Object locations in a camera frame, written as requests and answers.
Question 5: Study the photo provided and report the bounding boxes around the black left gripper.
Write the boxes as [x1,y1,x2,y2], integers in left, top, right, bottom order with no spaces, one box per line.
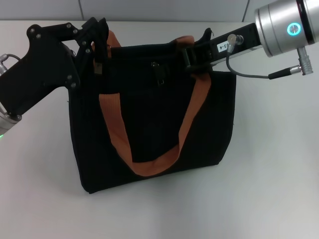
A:
[0,16,104,117]

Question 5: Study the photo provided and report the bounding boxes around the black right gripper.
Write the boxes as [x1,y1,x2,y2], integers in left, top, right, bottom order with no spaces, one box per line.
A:
[182,22,264,74]

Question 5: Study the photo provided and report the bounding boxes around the silver zipper pull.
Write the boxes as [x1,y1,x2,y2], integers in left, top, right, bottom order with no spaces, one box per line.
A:
[151,61,166,88]

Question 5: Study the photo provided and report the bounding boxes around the black bag with orange handles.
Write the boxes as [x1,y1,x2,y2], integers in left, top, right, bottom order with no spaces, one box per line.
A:
[67,17,237,195]

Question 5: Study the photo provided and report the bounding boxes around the left gripper cable with connector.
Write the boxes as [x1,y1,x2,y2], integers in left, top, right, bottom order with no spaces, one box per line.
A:
[0,53,22,75]

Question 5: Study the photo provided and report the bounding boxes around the gripper cable with connector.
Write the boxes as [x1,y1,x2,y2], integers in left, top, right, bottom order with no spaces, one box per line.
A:
[0,53,22,75]
[226,33,312,80]

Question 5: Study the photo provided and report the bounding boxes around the right gripper cable with connector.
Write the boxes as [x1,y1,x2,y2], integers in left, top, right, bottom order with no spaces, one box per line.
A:
[226,33,312,80]

